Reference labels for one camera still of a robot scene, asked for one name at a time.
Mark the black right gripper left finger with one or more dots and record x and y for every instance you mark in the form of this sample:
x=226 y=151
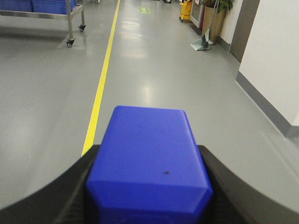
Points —
x=60 y=202

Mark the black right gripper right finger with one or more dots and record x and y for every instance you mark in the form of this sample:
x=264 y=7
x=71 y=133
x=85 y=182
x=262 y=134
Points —
x=236 y=202

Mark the blue plastic block part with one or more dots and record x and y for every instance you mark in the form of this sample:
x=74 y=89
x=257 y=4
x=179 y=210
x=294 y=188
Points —
x=148 y=170

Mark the steel trolley with casters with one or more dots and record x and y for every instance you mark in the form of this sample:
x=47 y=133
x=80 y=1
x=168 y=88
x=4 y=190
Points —
x=73 y=9

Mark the potted plant tan pot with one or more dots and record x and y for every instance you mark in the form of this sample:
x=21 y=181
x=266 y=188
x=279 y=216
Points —
x=224 y=5

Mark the blue crate on trolley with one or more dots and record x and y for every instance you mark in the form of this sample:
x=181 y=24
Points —
x=39 y=6

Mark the yellow mop bucket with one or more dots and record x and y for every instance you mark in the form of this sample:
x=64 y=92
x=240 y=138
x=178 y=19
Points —
x=185 y=10

